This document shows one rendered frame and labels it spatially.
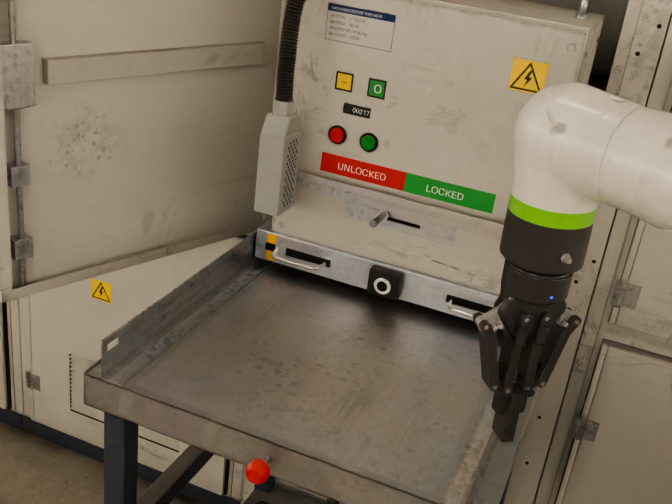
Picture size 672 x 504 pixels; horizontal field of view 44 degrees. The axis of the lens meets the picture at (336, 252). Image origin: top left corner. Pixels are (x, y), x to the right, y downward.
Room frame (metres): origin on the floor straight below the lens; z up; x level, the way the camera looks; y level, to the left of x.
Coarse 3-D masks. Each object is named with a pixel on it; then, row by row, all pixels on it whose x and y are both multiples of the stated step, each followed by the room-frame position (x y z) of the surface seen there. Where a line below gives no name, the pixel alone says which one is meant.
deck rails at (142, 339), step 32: (224, 256) 1.35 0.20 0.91; (192, 288) 1.25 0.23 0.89; (224, 288) 1.34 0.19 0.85; (160, 320) 1.16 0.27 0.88; (192, 320) 1.22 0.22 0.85; (128, 352) 1.08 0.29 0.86; (160, 352) 1.11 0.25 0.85; (480, 416) 1.05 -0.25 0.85; (480, 448) 0.97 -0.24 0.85; (480, 480) 0.90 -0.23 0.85
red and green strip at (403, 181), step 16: (336, 160) 1.43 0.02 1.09; (352, 160) 1.42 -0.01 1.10; (352, 176) 1.41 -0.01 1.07; (368, 176) 1.40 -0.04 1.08; (384, 176) 1.40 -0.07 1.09; (400, 176) 1.39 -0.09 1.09; (416, 176) 1.38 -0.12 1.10; (416, 192) 1.37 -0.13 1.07; (432, 192) 1.37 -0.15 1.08; (448, 192) 1.36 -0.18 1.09; (464, 192) 1.35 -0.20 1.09; (480, 192) 1.34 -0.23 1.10; (480, 208) 1.34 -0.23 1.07
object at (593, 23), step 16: (416, 0) 1.39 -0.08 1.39; (432, 0) 1.38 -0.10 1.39; (448, 0) 1.43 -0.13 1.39; (464, 0) 1.46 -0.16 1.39; (480, 0) 1.49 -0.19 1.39; (496, 0) 1.51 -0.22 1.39; (512, 0) 1.54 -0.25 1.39; (512, 16) 1.34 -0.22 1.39; (528, 16) 1.34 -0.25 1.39; (544, 16) 1.39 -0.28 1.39; (560, 16) 1.42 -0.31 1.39; (592, 16) 1.47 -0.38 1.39; (592, 32) 1.36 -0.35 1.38; (592, 48) 1.43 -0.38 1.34; (592, 64) 1.51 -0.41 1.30; (576, 80) 1.30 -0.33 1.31; (272, 224) 1.46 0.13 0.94; (416, 224) 1.40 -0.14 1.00
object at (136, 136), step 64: (0, 0) 1.25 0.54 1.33; (64, 0) 1.33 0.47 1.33; (128, 0) 1.42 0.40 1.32; (192, 0) 1.52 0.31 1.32; (256, 0) 1.64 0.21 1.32; (0, 64) 1.22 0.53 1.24; (64, 64) 1.31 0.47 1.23; (128, 64) 1.40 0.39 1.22; (192, 64) 1.51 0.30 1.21; (256, 64) 1.65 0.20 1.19; (0, 128) 1.22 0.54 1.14; (64, 128) 1.33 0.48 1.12; (128, 128) 1.43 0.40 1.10; (192, 128) 1.53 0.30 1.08; (256, 128) 1.66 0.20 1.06; (0, 192) 1.21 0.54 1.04; (64, 192) 1.33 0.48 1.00; (128, 192) 1.43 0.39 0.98; (192, 192) 1.54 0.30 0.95; (0, 256) 1.21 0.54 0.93; (64, 256) 1.33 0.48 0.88; (128, 256) 1.43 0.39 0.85
